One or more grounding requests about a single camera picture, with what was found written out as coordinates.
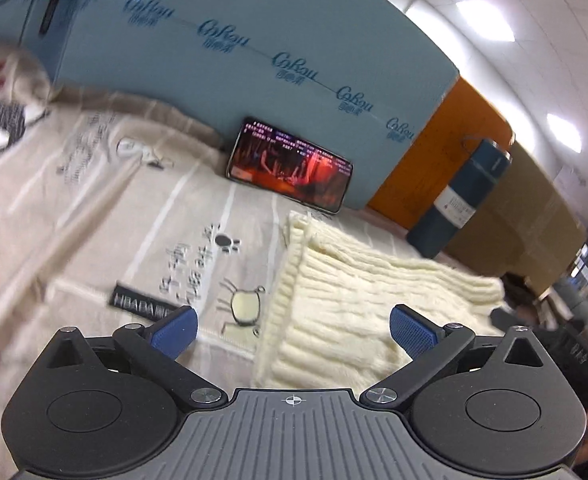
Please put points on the grey plush toy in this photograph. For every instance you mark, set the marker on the grey plush toy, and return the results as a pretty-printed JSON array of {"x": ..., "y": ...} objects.
[{"x": 8, "y": 75}]

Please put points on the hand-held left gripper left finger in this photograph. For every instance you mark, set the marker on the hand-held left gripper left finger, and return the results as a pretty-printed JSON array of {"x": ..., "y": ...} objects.
[{"x": 176, "y": 331}]

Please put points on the ceiling light panels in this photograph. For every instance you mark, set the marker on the ceiling light panels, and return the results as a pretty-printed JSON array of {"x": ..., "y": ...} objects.
[{"x": 484, "y": 20}]

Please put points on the brown cardboard box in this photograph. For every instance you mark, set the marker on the brown cardboard box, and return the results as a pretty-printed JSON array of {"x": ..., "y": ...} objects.
[{"x": 524, "y": 220}]

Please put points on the cream knit sweater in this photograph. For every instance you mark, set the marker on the cream knit sweater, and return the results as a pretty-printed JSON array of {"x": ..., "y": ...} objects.
[{"x": 344, "y": 290}]

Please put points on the dark blue vacuum bottle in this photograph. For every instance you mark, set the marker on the dark blue vacuum bottle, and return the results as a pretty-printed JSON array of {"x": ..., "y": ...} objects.
[{"x": 454, "y": 205}]

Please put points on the beige printed blanket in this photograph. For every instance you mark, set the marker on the beige printed blanket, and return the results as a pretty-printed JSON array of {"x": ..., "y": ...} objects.
[{"x": 98, "y": 210}]

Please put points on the orange cardboard box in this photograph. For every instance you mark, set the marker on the orange cardboard box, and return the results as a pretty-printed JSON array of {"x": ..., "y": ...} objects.
[{"x": 424, "y": 170}]

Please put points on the light blue cardboard box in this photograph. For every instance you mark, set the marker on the light blue cardboard box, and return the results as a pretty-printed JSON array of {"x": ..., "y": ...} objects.
[{"x": 274, "y": 20}]

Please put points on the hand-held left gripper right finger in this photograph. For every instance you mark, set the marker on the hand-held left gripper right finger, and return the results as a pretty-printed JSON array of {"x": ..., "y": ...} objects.
[{"x": 414, "y": 331}]

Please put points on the smartphone with lit screen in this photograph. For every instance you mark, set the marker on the smartphone with lit screen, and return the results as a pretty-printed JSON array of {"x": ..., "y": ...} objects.
[{"x": 289, "y": 165}]

